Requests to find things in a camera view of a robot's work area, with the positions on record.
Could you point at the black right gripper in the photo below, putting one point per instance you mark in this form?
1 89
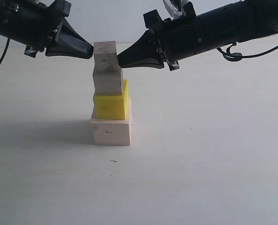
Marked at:
168 41

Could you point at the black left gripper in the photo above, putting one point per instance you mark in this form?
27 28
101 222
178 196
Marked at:
32 23

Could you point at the small wooden cube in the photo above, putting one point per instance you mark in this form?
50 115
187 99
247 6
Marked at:
105 57

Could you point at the medium wooden cube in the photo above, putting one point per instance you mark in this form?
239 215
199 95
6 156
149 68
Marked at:
108 83

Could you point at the yellow foam cube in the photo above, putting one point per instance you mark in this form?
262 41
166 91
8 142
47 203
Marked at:
112 107

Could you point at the large wooden cube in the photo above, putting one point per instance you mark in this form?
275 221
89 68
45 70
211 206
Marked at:
112 132

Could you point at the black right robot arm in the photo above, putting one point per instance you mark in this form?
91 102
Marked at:
254 19

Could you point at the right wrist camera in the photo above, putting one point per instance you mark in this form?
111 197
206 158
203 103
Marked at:
175 8

